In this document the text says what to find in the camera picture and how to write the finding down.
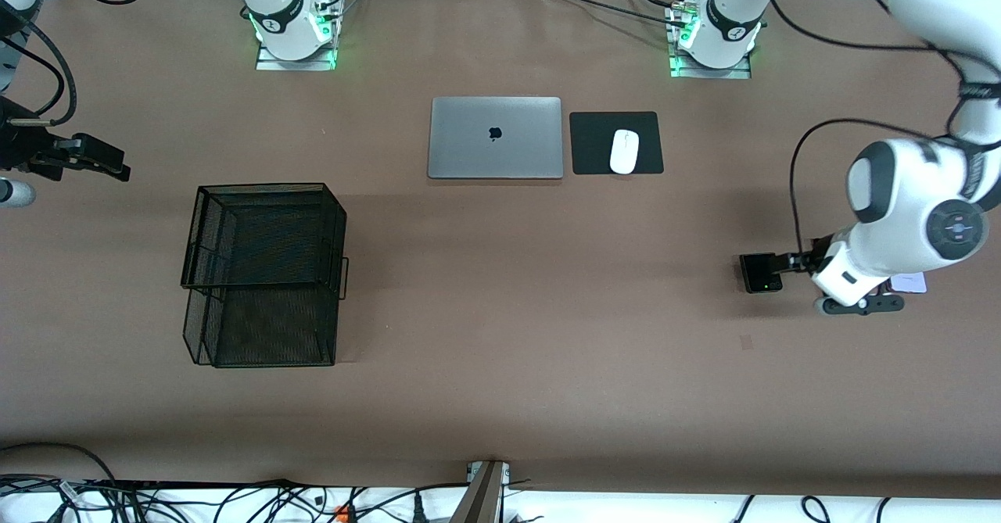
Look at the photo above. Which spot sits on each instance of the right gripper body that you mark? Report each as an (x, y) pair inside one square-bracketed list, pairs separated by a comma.
[(17, 148)]

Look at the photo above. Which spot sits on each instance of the black smartphone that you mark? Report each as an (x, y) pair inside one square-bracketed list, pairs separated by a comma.
[(760, 282)]

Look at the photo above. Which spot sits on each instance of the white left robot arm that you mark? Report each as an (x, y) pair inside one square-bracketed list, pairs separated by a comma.
[(915, 195)]

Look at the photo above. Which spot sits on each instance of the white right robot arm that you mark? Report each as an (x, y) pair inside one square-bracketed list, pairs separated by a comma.
[(285, 15)]

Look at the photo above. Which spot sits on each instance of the lavender folded flip phone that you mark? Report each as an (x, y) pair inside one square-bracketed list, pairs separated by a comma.
[(911, 283)]

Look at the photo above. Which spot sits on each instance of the white computer mouse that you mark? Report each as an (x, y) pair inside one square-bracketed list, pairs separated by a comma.
[(624, 152)]

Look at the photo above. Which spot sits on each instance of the black mouse pad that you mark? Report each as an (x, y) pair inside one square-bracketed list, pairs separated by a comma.
[(594, 144)]

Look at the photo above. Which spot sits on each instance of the black flat bar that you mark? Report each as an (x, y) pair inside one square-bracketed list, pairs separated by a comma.
[(195, 483)]

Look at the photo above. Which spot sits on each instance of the grey closed laptop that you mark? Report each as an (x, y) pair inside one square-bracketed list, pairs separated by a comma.
[(469, 140)]

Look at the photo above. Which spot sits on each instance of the small orange connector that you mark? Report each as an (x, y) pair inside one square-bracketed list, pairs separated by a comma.
[(341, 514)]

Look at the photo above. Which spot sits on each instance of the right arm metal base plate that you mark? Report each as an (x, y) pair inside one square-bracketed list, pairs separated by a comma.
[(270, 63)]

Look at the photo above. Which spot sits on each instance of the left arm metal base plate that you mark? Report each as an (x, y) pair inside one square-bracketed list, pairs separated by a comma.
[(735, 73)]

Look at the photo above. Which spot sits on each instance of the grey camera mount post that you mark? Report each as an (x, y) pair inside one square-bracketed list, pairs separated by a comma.
[(481, 499)]

